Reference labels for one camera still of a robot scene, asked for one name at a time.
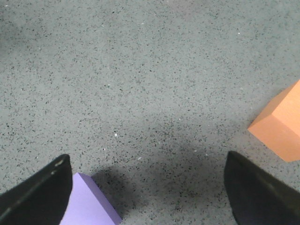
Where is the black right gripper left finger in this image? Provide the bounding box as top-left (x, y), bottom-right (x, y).
top-left (0, 154), bottom-right (73, 225)

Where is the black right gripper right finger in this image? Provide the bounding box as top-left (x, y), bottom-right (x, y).
top-left (224, 151), bottom-right (300, 225)

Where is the light purple foam cube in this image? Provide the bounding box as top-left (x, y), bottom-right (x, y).
top-left (60, 173), bottom-right (122, 225)

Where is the orange foam cube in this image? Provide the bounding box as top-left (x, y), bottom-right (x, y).
top-left (248, 81), bottom-right (300, 162)

